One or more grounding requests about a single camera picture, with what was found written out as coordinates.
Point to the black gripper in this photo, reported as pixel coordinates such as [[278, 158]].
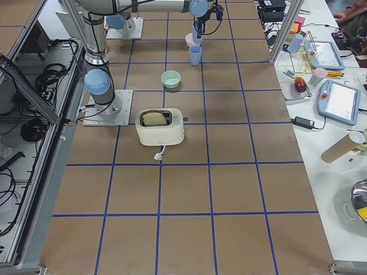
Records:
[[204, 15]]

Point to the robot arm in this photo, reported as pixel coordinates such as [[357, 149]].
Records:
[[98, 79], [200, 10]]

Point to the pink bowl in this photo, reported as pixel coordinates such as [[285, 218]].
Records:
[[190, 42]]

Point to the mint green bowl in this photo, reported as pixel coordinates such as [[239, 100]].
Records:
[[171, 79]]

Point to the orange sticky note block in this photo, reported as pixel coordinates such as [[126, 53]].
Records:
[[297, 25]]

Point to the light blue cup on rack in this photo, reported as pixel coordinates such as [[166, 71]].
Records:
[[295, 44]]

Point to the toast slice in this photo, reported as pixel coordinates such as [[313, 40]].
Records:
[[154, 119]]

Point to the cream white toaster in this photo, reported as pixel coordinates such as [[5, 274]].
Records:
[[163, 135]]

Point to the metal tray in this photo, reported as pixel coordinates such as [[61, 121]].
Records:
[[292, 96]]

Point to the red apple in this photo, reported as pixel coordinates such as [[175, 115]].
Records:
[[300, 85]]

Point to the teach pendant far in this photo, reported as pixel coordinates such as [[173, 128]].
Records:
[[323, 54]]

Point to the teach pendant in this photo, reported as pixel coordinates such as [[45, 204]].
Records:
[[323, 54], [339, 102]]

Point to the black power adapter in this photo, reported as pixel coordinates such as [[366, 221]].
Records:
[[302, 122]]

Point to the teach pendant near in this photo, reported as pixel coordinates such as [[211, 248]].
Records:
[[339, 102]]

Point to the cardboard tube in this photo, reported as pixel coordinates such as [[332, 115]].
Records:
[[343, 146]]

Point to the steel mixing bowl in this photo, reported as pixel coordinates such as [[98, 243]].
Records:
[[358, 199]]

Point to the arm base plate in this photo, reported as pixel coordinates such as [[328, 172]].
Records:
[[126, 28], [118, 112]]

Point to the aluminium frame post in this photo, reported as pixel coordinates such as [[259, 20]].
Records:
[[291, 15]]

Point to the gold wire rack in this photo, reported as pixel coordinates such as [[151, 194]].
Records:
[[299, 60]]

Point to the toaster cord plug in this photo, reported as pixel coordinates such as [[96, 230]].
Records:
[[160, 155]]

